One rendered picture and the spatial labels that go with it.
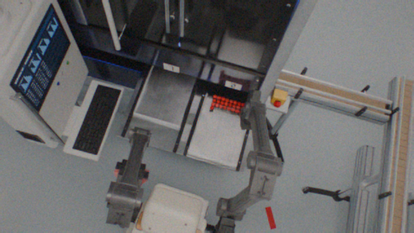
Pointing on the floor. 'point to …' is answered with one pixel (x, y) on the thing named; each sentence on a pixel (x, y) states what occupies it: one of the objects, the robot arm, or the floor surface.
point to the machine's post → (286, 44)
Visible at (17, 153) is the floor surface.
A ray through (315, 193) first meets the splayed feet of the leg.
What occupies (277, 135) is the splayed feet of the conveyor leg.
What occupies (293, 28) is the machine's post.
